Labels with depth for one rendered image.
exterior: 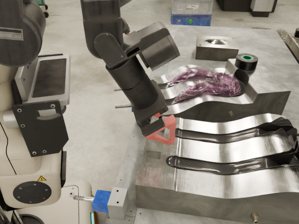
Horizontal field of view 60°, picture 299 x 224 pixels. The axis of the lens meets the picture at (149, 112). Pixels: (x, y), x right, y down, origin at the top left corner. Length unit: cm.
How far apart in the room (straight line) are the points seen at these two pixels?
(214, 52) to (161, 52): 89
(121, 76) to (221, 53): 93
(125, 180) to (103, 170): 110
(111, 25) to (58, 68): 38
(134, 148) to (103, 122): 140
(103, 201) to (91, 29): 40
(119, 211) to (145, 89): 30
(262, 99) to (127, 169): 50
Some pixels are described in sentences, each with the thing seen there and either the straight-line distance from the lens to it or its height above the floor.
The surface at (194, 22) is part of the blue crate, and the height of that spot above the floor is 10.
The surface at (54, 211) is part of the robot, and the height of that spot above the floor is 28.
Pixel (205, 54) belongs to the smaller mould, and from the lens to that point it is 133.
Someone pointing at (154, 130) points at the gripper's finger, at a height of 105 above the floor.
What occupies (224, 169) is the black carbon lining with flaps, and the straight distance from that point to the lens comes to 67.
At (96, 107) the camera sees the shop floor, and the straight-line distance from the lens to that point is 237.
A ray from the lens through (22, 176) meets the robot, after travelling 81.
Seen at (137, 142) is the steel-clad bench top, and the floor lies 80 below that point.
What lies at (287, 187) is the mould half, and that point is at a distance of 61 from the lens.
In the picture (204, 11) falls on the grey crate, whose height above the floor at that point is 26.
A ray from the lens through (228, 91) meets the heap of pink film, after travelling 93.
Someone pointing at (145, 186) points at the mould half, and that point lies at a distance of 60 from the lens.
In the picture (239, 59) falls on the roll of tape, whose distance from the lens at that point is 104.
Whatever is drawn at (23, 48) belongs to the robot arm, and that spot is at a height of 122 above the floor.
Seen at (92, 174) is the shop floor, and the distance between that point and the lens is 181.
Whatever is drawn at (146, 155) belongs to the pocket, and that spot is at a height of 87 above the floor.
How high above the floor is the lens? 137
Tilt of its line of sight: 37 degrees down
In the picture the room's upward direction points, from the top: straight up
